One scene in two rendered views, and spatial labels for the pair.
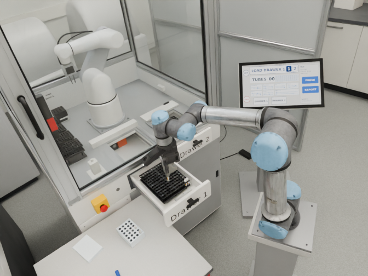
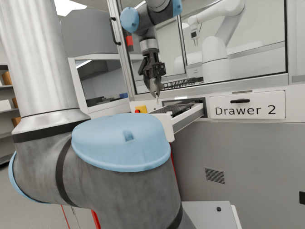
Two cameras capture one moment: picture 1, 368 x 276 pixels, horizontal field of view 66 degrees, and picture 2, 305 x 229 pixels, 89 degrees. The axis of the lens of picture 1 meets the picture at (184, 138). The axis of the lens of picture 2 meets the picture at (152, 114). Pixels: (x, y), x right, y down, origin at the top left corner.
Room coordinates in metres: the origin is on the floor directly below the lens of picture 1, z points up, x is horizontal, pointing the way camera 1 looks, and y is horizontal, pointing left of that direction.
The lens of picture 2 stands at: (0.82, -0.63, 1.04)
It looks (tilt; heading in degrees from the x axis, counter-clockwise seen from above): 11 degrees down; 78
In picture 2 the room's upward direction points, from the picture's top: 11 degrees counter-clockwise
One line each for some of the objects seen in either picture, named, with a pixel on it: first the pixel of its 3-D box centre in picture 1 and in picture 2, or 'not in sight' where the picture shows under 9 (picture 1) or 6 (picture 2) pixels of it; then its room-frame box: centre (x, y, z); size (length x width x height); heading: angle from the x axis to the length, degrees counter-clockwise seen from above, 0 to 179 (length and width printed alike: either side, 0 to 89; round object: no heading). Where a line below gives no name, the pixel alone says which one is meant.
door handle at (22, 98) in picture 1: (32, 120); (114, 31); (0.91, 0.55, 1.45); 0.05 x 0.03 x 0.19; 35
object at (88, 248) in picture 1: (87, 248); not in sight; (0.80, 0.53, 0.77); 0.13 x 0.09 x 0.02; 48
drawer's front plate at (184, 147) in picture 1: (194, 144); (242, 106); (1.35, -0.06, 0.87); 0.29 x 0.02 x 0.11; 125
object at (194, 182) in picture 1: (163, 181); (171, 115); (1.08, 0.14, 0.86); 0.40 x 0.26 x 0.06; 35
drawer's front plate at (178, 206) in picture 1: (188, 202); (144, 126); (0.91, 0.02, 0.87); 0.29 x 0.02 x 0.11; 125
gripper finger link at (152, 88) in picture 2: (171, 170); (153, 88); (1.00, 0.08, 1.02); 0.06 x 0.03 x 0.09; 107
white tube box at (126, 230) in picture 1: (130, 232); not in sight; (0.85, 0.32, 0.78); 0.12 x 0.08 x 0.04; 40
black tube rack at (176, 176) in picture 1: (164, 182); (170, 115); (1.07, 0.13, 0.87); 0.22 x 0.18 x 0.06; 35
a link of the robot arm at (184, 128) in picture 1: (182, 127); (138, 20); (0.97, 0.00, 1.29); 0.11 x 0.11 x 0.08; 53
